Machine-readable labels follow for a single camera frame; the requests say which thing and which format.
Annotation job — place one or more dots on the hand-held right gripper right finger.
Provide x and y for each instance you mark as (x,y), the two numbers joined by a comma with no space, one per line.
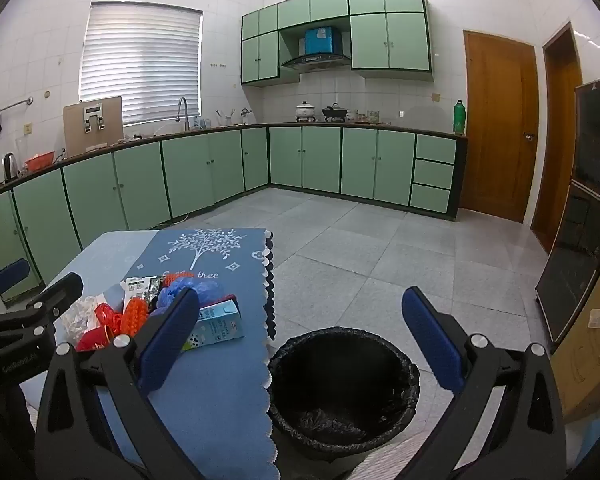
(430,345)

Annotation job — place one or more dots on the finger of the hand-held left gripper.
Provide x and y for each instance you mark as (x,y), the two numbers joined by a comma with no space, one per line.
(7,275)
(60,292)

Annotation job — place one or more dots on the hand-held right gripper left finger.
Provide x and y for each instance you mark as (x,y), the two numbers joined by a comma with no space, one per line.
(172,340)

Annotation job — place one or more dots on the clear plastic wrapper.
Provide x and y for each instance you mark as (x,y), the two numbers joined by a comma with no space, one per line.
(75,322)

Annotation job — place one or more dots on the light blue milk carton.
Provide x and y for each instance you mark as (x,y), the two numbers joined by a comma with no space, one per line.
(220,327)

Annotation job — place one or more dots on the red plastic net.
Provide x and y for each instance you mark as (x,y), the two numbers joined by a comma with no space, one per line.
(105,317)

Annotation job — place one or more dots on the blue plastic bag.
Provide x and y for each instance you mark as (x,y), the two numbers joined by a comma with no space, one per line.
(200,290)

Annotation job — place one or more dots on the red packet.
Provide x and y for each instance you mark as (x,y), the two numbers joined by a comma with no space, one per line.
(92,340)

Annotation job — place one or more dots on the silver green snack packet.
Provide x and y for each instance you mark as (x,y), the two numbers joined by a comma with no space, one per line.
(140,287)

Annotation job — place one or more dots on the trash bin with black bag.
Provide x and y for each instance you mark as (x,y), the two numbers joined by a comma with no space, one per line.
(340,385)

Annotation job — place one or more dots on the light blue tablecloth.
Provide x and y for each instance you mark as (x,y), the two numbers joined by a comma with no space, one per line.
(110,260)

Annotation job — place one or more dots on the blue tree print table runner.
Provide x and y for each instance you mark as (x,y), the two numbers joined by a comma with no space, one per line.
(230,385)

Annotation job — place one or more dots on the metal kettle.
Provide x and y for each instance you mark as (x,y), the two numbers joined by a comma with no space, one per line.
(9,167)

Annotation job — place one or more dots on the red basket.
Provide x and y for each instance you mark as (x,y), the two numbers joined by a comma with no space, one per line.
(40,162)

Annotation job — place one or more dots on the green cabinet drawer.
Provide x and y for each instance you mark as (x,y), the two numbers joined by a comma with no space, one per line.
(435,149)
(430,198)
(432,174)

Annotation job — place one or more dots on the cardboard box on counter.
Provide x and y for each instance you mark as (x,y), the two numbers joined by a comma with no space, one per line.
(75,130)

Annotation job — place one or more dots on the black glass cabinet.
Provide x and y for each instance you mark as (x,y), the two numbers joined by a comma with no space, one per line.
(580,240)

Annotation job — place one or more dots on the green lower kitchen cabinets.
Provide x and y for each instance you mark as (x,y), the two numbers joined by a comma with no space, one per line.
(320,160)

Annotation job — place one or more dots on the metal kitchen faucet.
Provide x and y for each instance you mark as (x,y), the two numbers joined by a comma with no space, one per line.
(185,117)

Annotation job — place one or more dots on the utensil holder cup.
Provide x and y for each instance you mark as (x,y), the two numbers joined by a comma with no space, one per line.
(225,119)

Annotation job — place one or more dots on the green bottle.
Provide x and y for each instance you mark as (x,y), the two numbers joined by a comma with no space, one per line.
(459,119)

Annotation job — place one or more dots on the closed wooden door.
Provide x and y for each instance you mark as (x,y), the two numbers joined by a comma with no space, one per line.
(495,125)

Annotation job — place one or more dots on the open wooden door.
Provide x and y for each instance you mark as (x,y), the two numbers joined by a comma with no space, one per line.
(560,150)

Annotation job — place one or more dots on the glass jar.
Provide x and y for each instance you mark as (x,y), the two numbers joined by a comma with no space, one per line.
(374,116)

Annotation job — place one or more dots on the white window blind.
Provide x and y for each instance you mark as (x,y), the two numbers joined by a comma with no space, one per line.
(140,60)

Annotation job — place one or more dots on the black wok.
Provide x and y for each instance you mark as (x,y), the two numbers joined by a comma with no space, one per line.
(335,111)

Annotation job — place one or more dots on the white cooking pot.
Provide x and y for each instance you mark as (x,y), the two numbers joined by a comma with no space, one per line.
(305,111)

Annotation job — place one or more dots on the blue box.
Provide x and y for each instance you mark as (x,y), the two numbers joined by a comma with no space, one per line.
(324,40)

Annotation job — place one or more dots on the metal towel rail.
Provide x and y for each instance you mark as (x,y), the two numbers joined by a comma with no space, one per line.
(17,105)

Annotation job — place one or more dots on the white bracket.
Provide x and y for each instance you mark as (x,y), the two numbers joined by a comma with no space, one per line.
(92,110)

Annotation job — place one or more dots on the green upper wall cabinets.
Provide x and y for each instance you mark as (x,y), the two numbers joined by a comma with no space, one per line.
(405,40)

